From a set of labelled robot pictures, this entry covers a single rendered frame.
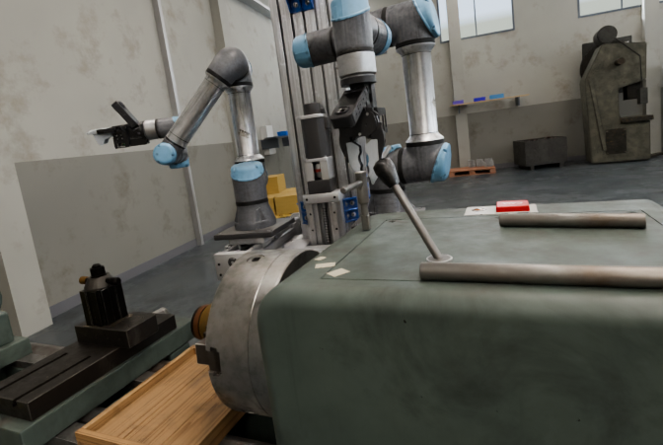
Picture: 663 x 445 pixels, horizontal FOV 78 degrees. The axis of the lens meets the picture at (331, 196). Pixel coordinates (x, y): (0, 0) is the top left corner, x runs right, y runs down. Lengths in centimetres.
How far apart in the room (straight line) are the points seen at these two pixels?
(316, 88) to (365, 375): 115
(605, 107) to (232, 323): 1102
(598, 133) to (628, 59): 168
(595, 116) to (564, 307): 1096
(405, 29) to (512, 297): 93
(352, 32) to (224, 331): 58
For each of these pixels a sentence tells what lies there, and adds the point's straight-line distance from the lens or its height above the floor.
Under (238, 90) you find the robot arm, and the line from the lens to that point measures 160.
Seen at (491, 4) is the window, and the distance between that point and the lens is 1254.
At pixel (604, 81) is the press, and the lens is 1144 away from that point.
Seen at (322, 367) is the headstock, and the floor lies 115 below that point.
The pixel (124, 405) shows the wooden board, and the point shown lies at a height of 89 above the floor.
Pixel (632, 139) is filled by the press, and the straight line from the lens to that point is 1158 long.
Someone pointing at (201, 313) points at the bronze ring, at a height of 111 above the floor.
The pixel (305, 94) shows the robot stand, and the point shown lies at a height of 161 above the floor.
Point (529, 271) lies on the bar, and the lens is 50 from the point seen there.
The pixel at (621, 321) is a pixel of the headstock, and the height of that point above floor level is 124.
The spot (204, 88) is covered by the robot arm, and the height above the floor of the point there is 166.
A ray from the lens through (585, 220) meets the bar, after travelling 74.
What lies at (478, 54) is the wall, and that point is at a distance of 1230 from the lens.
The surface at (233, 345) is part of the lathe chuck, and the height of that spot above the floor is 113.
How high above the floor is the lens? 144
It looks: 8 degrees down
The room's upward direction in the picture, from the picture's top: 8 degrees counter-clockwise
